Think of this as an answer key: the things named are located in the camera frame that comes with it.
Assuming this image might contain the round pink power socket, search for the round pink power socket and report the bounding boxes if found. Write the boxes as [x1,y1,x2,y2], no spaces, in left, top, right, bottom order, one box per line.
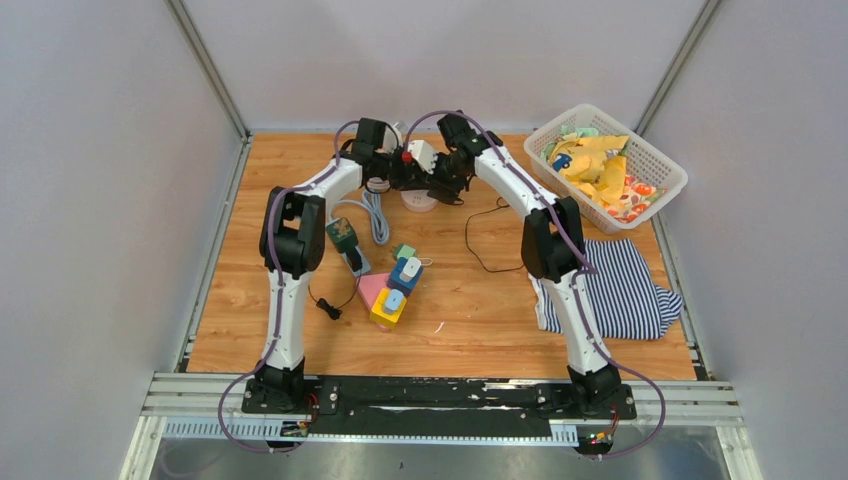
[401,190,439,213]

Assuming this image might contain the dark green cube socket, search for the dark green cube socket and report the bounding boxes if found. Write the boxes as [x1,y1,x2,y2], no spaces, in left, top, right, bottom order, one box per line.
[325,217,359,254]

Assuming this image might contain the light blue power strip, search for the light blue power strip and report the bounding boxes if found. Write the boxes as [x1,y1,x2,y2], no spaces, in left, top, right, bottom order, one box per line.
[342,246,372,277]

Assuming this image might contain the white USB charger plug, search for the white USB charger plug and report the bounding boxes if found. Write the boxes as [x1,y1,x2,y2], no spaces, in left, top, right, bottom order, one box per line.
[399,257,422,282]

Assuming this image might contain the blue cube power socket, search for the blue cube power socket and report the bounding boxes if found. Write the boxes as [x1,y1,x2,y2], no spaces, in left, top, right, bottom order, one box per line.
[387,256,424,297]

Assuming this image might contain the light blue small charger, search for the light blue small charger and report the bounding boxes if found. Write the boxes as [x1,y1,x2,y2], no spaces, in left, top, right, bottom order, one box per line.
[382,289,406,315]

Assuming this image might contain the yellow cube power socket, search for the yellow cube power socket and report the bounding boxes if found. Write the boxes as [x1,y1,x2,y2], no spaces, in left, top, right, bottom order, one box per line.
[369,288,407,330]

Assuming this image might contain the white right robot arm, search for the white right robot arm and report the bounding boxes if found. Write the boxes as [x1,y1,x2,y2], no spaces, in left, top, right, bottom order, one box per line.
[390,110,630,418]

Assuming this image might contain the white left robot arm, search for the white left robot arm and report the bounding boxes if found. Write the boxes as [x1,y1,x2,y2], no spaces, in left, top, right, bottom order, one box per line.
[242,118,402,414]

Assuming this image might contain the green USB charger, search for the green USB charger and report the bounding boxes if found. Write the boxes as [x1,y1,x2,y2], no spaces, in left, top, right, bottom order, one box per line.
[393,244,417,260]

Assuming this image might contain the pink triangular power socket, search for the pink triangular power socket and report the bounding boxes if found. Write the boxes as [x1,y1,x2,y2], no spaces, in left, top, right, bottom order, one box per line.
[357,273,389,316]

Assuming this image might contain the yellow cloth in basket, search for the yellow cloth in basket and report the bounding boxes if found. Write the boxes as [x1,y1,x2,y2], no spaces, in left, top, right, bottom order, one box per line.
[545,133,629,207]

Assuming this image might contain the white plastic basket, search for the white plastic basket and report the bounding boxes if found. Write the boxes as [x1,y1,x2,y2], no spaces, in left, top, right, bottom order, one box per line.
[524,104,688,234]

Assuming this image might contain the floral cloth in basket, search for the floral cloth in basket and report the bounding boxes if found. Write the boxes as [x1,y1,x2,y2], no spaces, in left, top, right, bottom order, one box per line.
[601,174,667,224]

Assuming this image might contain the blue striped shirt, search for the blue striped shirt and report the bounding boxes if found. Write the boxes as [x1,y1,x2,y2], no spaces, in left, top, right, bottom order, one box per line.
[529,238,685,342]

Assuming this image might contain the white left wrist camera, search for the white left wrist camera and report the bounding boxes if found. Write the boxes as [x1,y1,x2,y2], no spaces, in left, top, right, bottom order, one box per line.
[390,121,407,145]

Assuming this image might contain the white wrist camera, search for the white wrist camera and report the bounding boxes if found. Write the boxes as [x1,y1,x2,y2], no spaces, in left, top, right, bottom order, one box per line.
[405,140,438,174]
[390,121,407,145]

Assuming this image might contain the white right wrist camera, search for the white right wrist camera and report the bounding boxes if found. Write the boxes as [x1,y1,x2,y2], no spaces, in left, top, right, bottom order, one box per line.
[405,140,438,174]

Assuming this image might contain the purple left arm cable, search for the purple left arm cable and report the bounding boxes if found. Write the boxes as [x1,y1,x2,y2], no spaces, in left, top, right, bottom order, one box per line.
[217,120,362,456]

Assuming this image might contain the black adapter cable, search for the black adapter cable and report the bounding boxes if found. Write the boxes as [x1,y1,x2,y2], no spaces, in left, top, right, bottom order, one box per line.
[463,195,528,276]

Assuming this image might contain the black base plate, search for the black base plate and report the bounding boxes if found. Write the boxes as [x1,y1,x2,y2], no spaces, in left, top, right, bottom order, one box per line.
[240,375,637,439]

